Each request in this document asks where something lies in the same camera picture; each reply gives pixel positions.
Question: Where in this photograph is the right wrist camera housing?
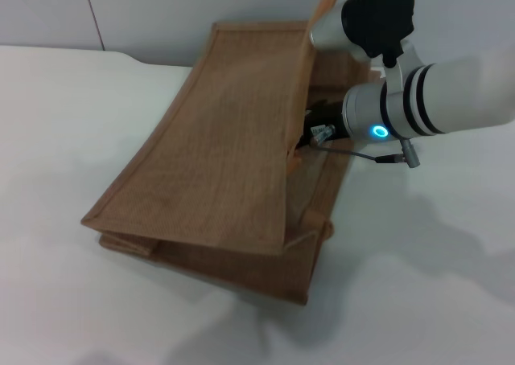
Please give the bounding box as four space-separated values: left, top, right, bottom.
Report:
308 0 416 69

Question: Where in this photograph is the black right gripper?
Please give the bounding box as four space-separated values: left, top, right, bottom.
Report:
302 99 352 146

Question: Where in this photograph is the right arm cable connector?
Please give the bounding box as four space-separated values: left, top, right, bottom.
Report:
309 124 422 170

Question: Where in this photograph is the brown jute handbag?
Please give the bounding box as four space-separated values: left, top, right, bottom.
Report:
80 0 381 307

